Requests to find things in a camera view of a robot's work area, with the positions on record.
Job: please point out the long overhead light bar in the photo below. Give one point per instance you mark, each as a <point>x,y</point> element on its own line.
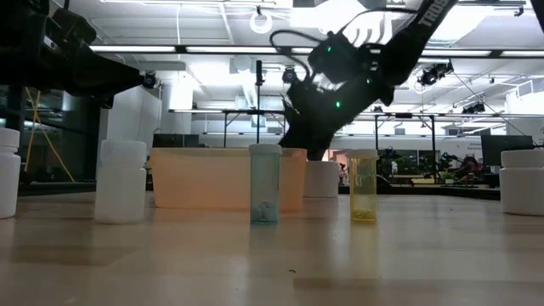
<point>229,49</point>

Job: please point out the person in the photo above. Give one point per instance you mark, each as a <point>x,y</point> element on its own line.
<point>468,168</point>

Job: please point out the black hanging camera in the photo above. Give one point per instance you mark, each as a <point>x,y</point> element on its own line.
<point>149,80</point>
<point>289,75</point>

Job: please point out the ribbed-cap white pill bottle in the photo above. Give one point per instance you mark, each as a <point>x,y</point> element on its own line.
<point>121,183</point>

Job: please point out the small green desk plant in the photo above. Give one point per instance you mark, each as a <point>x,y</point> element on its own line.
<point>447,176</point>

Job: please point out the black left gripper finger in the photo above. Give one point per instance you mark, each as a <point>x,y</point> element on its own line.
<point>123,78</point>

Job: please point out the teal pill bottle white cap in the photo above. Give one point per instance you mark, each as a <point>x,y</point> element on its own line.
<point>264,187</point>

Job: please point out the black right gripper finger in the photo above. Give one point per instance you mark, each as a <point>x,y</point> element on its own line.
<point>293,136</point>
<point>319,140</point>

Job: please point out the black far table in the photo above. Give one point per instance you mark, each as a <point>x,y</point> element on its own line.
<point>425,191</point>

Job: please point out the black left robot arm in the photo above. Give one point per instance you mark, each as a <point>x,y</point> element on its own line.
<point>17,47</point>

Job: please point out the black box monitor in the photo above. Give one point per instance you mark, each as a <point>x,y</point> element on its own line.
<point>174,140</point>

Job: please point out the yellow pill bottle white cap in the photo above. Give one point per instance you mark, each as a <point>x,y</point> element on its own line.
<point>362,187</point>

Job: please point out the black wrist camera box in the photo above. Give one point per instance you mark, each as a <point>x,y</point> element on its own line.
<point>336,57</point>
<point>70,25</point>

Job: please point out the black metal frame stand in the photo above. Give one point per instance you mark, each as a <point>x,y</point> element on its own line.
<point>229,112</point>
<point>404,115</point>

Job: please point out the background black robot arm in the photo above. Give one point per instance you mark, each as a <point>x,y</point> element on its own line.
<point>387,163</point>

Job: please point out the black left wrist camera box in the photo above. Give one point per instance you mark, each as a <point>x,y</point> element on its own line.
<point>70,25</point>

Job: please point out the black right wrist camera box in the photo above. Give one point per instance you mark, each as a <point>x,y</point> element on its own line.
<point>336,57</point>

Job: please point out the white ceiling pipes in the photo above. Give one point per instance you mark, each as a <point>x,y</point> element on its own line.
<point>374,30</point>

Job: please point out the black vertical pole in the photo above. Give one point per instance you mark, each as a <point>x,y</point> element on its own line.
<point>258,98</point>

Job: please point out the wide white pill bottle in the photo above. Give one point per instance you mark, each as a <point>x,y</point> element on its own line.
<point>523,183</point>

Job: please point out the translucent orange plastic basket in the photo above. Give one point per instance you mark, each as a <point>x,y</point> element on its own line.
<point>204,178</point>

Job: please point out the slim white pill bottle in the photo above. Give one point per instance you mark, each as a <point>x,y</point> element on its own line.
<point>8,178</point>

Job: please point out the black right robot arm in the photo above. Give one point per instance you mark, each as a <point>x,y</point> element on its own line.
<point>418,36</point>

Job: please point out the black computer monitor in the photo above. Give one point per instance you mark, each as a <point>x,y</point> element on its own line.
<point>506,149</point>

